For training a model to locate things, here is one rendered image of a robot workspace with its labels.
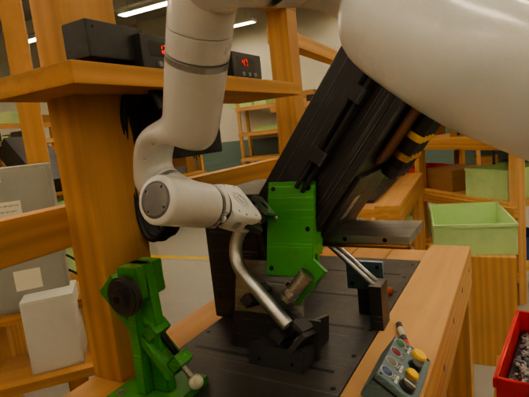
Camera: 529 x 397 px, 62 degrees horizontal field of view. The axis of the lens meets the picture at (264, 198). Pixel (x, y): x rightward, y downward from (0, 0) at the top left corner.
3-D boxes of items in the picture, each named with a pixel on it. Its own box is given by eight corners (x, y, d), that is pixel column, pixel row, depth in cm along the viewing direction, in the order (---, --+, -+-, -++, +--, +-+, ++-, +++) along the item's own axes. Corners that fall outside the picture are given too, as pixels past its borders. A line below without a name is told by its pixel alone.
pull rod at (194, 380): (207, 386, 82) (203, 357, 81) (197, 394, 80) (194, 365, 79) (184, 380, 85) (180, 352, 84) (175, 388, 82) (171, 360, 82)
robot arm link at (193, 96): (122, 29, 64) (123, 195, 82) (193, 71, 56) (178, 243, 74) (172, 24, 70) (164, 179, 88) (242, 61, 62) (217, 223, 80)
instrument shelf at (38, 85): (300, 94, 150) (299, 83, 149) (74, 83, 73) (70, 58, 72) (238, 103, 162) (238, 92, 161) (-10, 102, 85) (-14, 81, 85)
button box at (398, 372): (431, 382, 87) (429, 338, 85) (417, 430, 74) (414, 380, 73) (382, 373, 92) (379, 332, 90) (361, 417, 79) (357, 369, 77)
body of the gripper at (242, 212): (238, 212, 81) (268, 215, 90) (209, 174, 85) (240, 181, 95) (213, 239, 83) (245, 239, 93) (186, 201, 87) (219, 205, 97)
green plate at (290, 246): (327, 276, 100) (329, 184, 102) (312, 279, 93) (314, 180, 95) (282, 272, 106) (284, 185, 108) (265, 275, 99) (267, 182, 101)
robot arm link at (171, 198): (177, 210, 85) (209, 236, 81) (125, 205, 74) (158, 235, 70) (197, 172, 84) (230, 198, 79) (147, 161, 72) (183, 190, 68)
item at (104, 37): (148, 62, 94) (143, 28, 93) (90, 56, 81) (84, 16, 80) (124, 68, 98) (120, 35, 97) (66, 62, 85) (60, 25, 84)
